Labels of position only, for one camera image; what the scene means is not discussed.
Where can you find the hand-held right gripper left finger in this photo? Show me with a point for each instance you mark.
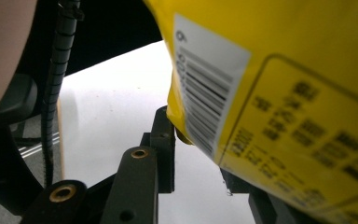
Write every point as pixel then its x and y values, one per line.
pixel 164 155

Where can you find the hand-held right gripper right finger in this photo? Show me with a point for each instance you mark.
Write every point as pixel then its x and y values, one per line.
pixel 234 185

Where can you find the yellow seasoning refill pouch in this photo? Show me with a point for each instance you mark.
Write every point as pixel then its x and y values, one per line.
pixel 276 77

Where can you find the white table mat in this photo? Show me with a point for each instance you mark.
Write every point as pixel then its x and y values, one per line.
pixel 112 109

